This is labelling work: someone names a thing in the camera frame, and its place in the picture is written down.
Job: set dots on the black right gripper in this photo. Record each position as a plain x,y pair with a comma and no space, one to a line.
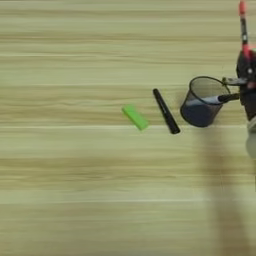
248,96

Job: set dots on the black marker pen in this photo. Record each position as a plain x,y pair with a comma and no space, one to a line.
166,111

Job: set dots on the black mesh pen cup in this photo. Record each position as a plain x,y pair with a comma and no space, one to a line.
200,110

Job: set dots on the red and black pen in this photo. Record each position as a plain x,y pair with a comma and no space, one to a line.
244,30

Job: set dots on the white marker black cap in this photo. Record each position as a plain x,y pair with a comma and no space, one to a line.
216,99

